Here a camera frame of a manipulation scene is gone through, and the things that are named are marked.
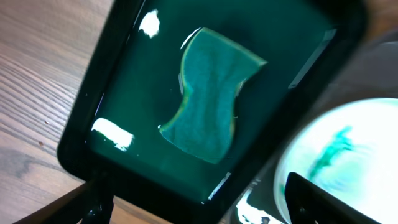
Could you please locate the white plate with green stain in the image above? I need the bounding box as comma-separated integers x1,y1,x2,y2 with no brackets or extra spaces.
274,98,397,223

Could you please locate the small black water tray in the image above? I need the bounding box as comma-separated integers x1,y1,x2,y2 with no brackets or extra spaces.
57,0,368,223

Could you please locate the large dark serving tray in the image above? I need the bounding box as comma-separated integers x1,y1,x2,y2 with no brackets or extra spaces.
225,31,397,223

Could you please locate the green and yellow sponge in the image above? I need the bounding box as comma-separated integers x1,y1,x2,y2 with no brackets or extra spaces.
159,27,267,164

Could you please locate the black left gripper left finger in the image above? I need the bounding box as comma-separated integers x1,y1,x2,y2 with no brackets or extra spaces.
15,179,114,224

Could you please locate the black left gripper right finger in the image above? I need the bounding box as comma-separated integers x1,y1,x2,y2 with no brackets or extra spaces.
285,172,378,224

